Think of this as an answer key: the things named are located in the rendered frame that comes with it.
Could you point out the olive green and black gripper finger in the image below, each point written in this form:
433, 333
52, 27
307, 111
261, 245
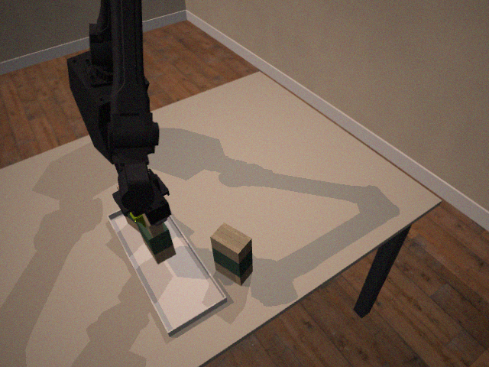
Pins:
139, 219

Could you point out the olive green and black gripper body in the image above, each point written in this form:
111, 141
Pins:
117, 198

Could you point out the tan block with dark green band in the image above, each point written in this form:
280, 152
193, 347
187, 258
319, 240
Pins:
131, 222
158, 240
232, 252

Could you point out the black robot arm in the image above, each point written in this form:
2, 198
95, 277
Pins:
130, 137

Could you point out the white shallow rectangular tray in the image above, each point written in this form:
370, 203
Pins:
180, 288

